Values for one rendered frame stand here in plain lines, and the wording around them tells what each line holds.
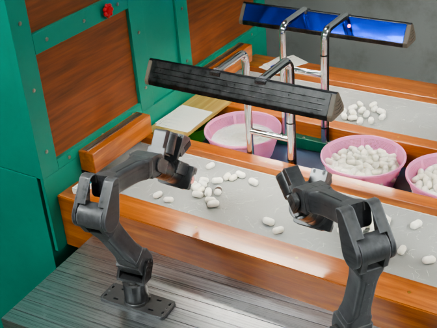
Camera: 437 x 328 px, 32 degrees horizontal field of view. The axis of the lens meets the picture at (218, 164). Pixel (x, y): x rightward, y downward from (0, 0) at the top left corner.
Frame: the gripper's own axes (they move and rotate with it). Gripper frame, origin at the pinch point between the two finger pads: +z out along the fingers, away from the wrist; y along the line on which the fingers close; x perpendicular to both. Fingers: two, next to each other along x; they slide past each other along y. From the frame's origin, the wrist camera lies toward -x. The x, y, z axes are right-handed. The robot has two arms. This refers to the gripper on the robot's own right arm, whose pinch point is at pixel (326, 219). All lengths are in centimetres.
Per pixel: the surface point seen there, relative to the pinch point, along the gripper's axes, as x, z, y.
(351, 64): -90, 170, 73
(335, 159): -22, 45, 20
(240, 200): 0.1, 17.8, 34.1
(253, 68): -57, 81, 78
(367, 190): -13.3, 29.3, 1.4
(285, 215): 0.9, 16.7, 18.6
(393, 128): -40, 64, 10
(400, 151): -30, 50, 1
